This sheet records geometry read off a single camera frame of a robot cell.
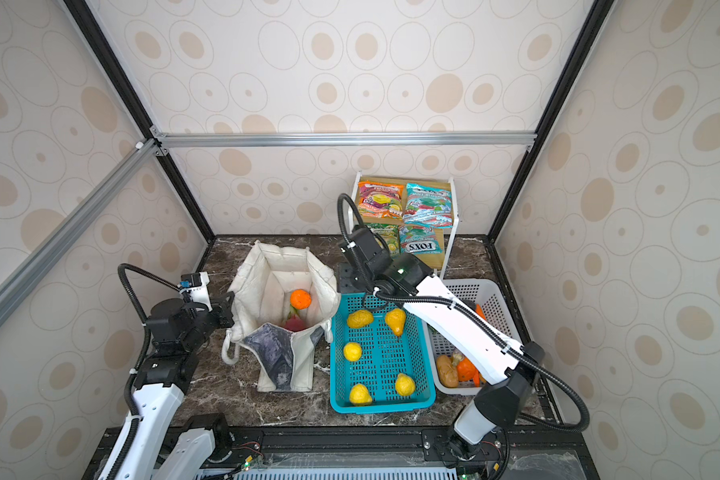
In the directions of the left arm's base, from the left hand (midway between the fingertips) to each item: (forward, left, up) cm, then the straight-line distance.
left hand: (238, 289), depth 75 cm
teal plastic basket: (-8, -38, -25) cm, 46 cm away
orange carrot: (-14, -59, -18) cm, 64 cm away
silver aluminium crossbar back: (+54, -24, +9) cm, 60 cm away
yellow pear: (+2, -41, -19) cm, 45 cm away
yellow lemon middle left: (-8, -28, -20) cm, 35 cm away
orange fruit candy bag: (+20, -36, +12) cm, 43 cm away
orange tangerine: (+9, -11, -19) cm, 24 cm away
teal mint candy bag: (+19, -48, +11) cm, 53 cm away
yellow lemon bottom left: (-20, -31, -19) cm, 42 cm away
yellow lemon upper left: (+3, -30, -20) cm, 36 cm away
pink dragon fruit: (0, -11, -17) cm, 20 cm away
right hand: (+1, -27, +4) cm, 27 cm away
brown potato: (-16, -54, -16) cm, 58 cm away
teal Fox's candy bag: (+23, -49, -7) cm, 54 cm away
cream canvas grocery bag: (+7, -2, -9) cm, 12 cm away
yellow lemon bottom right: (-17, -43, -19) cm, 50 cm away
